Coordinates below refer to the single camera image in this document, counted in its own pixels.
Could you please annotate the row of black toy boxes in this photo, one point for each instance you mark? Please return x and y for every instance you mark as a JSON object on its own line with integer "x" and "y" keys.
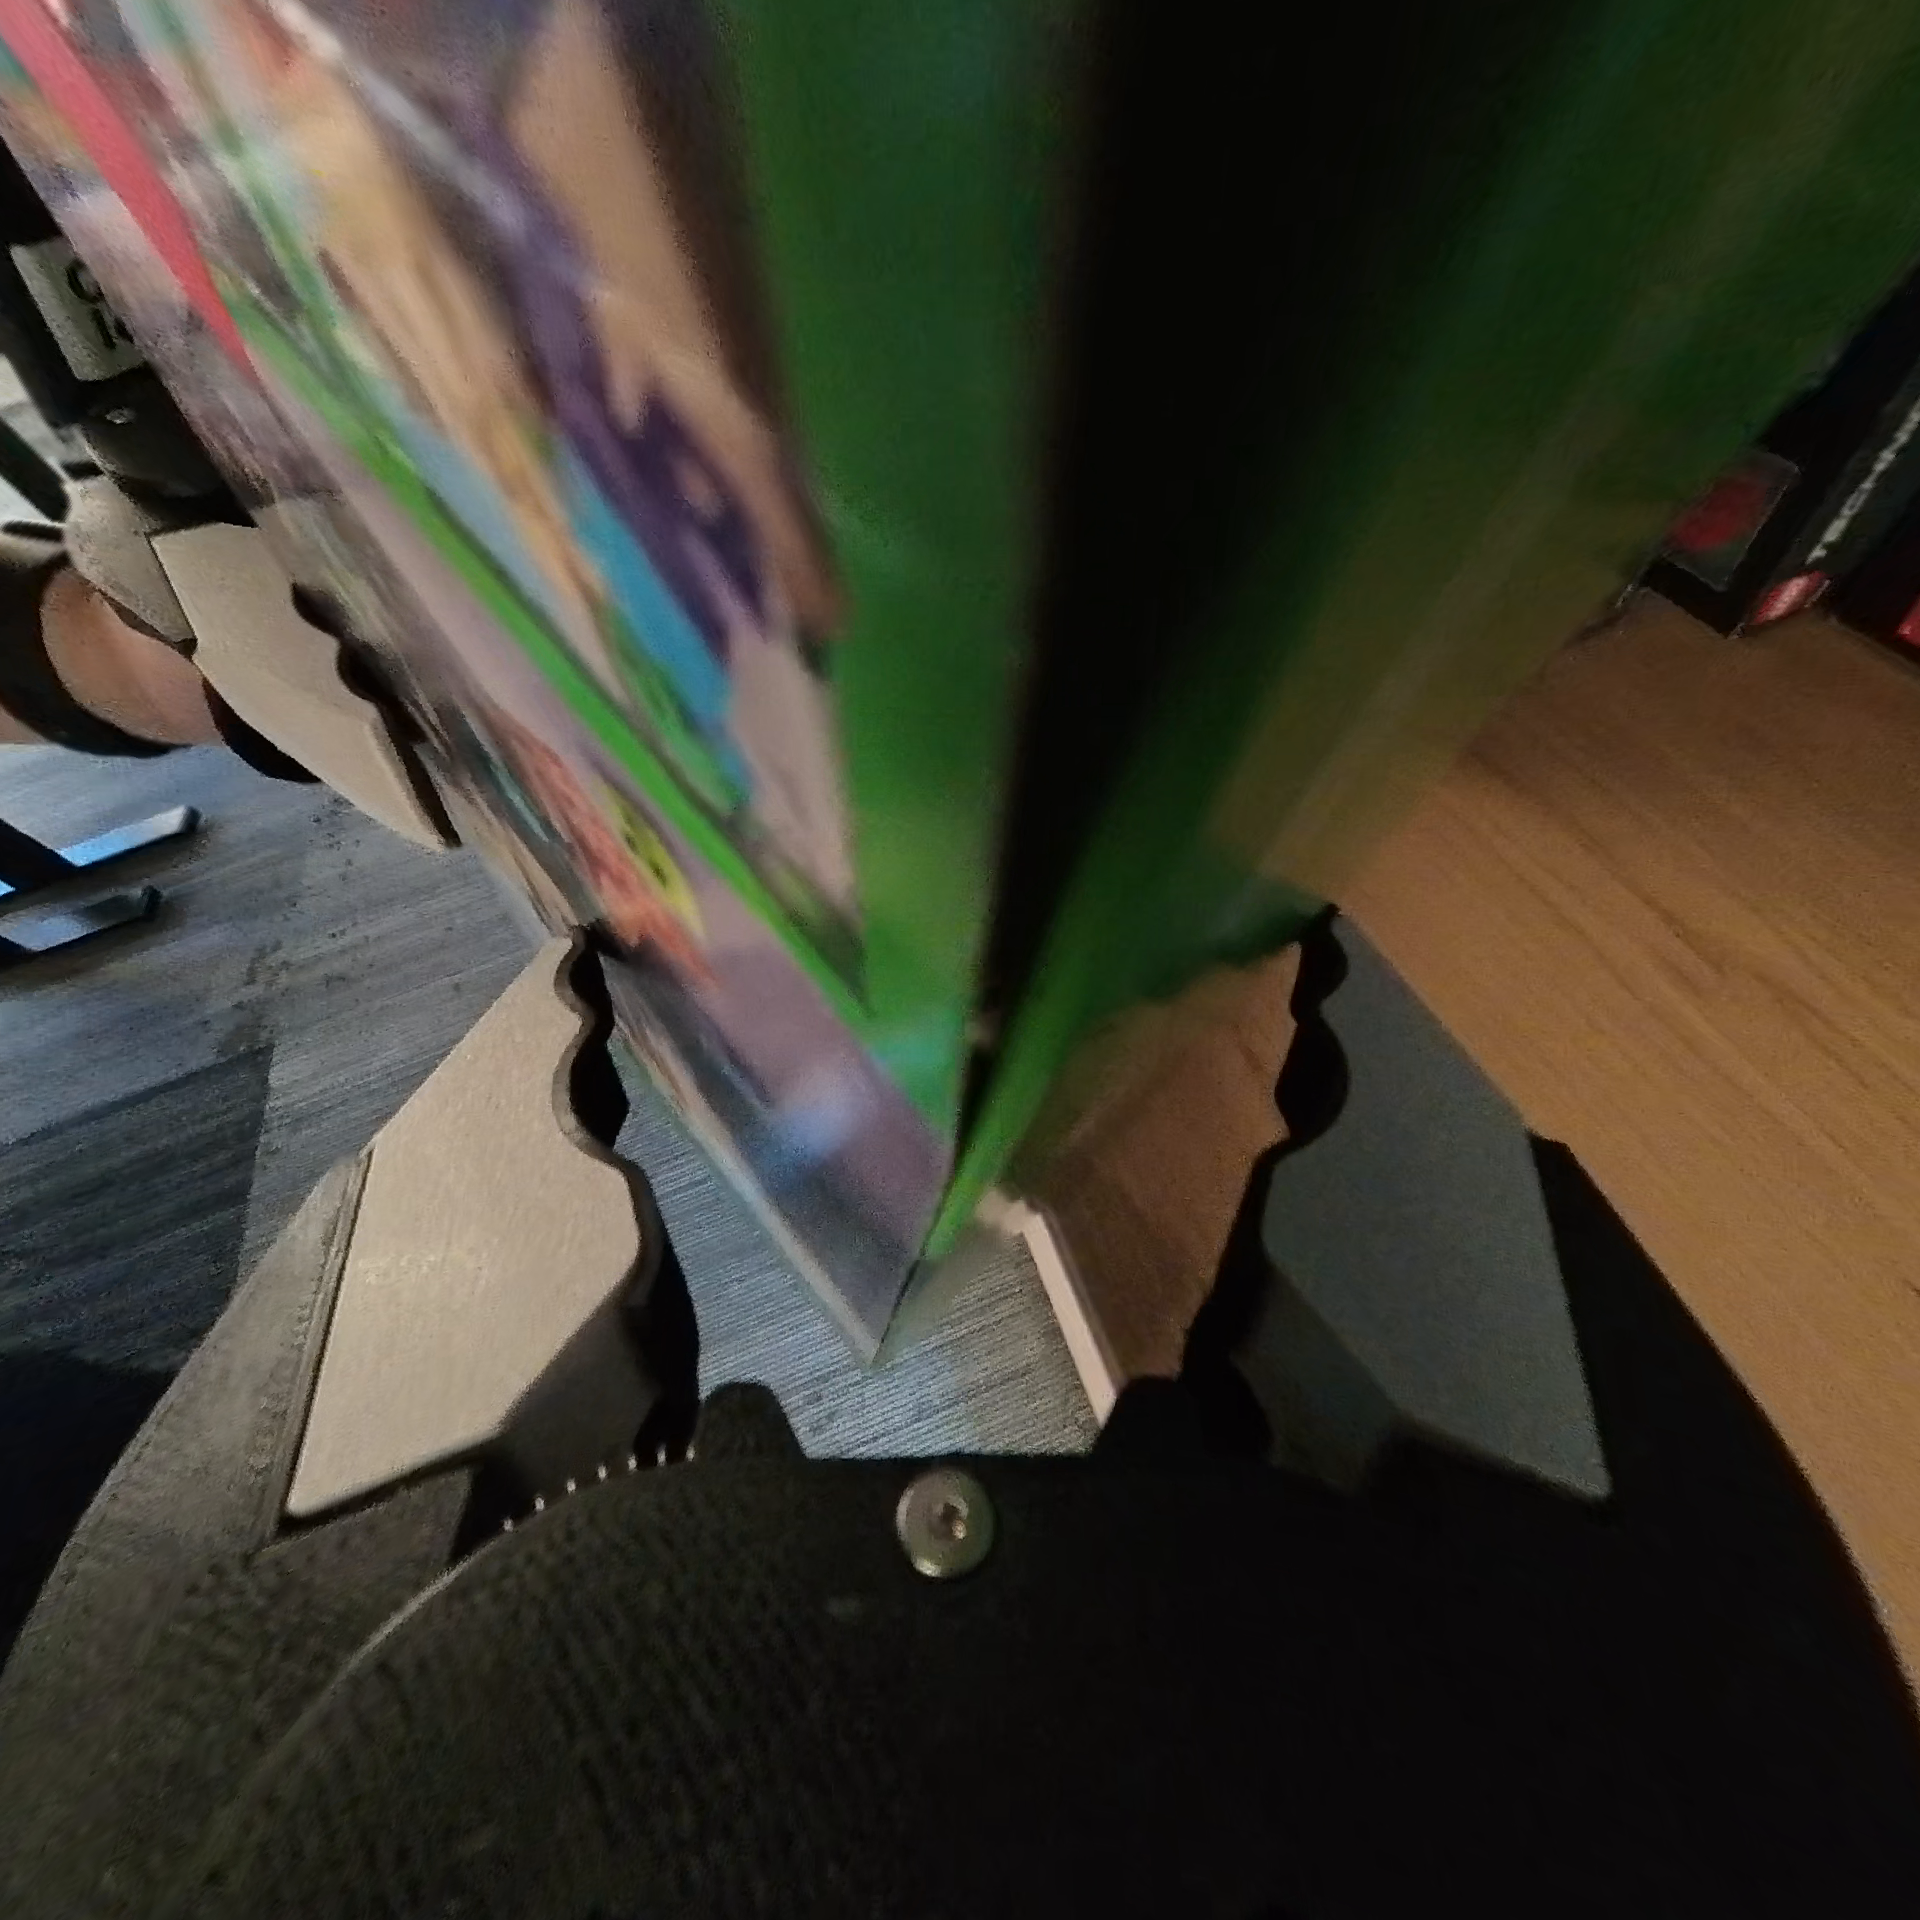
{"x": 1800, "y": 494}

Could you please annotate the red tape strip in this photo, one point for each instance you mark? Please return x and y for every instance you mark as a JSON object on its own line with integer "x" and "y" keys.
{"x": 120, "y": 165}

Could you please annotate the person's left hand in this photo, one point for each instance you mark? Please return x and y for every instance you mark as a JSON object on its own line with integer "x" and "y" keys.
{"x": 120, "y": 669}

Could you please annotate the black metal table foot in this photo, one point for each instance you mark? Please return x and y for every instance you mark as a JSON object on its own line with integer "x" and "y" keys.
{"x": 106, "y": 848}
{"x": 77, "y": 915}

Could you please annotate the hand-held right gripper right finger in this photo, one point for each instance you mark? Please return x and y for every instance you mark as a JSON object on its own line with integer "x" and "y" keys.
{"x": 1426, "y": 1276}

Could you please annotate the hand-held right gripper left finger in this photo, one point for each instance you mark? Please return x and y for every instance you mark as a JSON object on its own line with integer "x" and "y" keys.
{"x": 466, "y": 1276}

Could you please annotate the green toy box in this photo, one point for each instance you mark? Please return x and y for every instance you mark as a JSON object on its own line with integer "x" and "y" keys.
{"x": 932, "y": 451}

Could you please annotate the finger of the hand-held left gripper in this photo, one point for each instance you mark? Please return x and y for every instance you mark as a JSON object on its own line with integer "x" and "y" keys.
{"x": 271, "y": 645}

